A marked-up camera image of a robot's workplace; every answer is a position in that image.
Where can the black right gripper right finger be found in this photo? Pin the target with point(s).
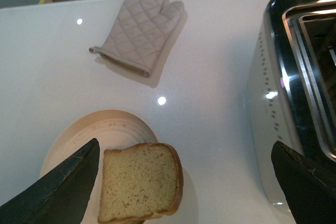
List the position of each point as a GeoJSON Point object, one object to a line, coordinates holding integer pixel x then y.
{"type": "Point", "coordinates": [309, 189]}

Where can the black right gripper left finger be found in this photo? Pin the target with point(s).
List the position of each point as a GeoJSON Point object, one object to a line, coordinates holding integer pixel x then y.
{"type": "Point", "coordinates": [60, 196]}

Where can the slice of bread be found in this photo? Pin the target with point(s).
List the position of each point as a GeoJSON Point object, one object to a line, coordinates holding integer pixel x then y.
{"type": "Point", "coordinates": [141, 182]}

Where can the chrome and cream toaster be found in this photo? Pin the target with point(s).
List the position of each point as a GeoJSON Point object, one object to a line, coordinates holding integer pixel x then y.
{"type": "Point", "coordinates": [291, 87]}

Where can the cream round plate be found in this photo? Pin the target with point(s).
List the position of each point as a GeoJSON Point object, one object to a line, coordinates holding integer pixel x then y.
{"type": "Point", "coordinates": [114, 129]}

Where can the beige quilted oven mitt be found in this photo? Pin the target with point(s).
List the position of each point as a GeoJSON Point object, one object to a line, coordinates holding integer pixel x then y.
{"type": "Point", "coordinates": [139, 33]}

